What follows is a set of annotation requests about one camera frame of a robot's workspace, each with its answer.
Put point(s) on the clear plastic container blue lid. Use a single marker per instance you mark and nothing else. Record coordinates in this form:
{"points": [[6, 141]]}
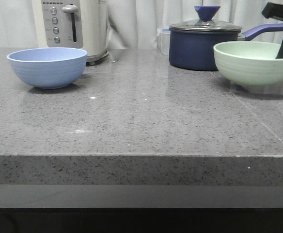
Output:
{"points": [[163, 39]]}

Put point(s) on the dark blue saucepan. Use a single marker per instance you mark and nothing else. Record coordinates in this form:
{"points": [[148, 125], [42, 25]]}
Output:
{"points": [[194, 50]]}

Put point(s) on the glass lid with blue knob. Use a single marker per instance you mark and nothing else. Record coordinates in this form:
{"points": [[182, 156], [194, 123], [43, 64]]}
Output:
{"points": [[205, 22]]}

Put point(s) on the green bowl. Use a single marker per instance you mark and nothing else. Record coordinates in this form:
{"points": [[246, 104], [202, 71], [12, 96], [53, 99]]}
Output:
{"points": [[249, 62]]}

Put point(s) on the cream toaster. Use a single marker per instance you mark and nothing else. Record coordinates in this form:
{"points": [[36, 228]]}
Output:
{"points": [[80, 24]]}

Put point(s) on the blue bowl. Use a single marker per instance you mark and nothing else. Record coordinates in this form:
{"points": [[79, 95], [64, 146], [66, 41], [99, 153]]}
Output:
{"points": [[48, 68]]}

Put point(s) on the white curtain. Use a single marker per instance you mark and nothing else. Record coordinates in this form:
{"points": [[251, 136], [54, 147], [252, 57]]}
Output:
{"points": [[133, 23]]}

